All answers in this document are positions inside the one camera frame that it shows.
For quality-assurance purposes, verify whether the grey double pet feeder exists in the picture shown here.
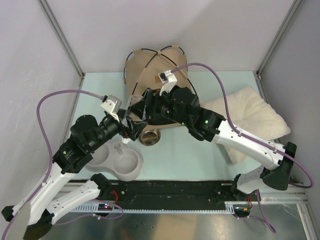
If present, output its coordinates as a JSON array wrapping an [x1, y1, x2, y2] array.
[[85, 142, 144, 182]]

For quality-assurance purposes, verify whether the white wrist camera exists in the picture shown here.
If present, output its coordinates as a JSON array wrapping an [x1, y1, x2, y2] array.
[[158, 70, 178, 96], [100, 95, 122, 122]]

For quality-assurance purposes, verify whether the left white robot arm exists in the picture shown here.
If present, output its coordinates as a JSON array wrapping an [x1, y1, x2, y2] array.
[[1, 114, 148, 240]]

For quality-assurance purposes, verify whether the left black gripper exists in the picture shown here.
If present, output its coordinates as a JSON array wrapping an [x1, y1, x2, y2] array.
[[88, 108, 148, 152]]

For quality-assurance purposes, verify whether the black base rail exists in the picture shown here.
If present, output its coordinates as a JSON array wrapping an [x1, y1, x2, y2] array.
[[101, 180, 238, 212]]

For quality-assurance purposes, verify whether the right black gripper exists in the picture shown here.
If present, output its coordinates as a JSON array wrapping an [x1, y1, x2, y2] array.
[[128, 86, 190, 127]]

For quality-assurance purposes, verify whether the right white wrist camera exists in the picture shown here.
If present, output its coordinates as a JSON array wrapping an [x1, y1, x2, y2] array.
[[158, 70, 178, 96]]

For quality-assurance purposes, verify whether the clear water bottle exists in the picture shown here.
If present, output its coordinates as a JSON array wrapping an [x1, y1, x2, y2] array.
[[121, 94, 143, 144]]

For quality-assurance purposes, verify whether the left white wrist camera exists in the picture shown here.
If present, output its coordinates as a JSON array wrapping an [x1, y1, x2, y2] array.
[[100, 95, 122, 122]]

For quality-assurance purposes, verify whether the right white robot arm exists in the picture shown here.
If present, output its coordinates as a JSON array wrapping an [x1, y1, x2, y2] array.
[[128, 86, 297, 201]]

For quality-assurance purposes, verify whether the beige fabric pet tent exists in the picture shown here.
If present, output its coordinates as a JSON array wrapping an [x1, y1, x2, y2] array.
[[123, 45, 198, 132]]

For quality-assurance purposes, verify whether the steel pet bowl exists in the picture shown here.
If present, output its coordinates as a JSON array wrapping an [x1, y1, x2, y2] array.
[[138, 129, 161, 147]]

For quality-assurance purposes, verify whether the white fluffy pillow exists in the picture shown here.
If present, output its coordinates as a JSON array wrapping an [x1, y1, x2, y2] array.
[[203, 86, 292, 165]]

